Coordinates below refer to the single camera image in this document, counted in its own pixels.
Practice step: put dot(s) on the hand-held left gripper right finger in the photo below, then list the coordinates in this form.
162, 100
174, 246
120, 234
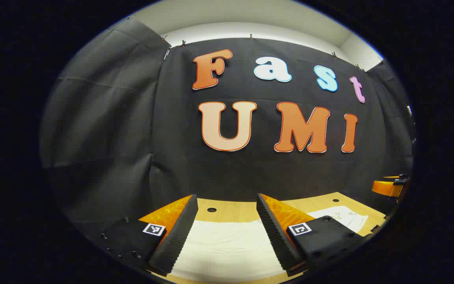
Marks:
274, 236

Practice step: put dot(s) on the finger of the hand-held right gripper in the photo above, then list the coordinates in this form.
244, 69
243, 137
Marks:
384, 187

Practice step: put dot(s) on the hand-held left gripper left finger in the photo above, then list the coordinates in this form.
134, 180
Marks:
177, 236

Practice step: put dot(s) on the white jeans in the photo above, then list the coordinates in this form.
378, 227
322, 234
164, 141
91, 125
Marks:
227, 244

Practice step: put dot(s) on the black backdrop cloth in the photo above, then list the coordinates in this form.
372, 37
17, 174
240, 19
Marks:
172, 157

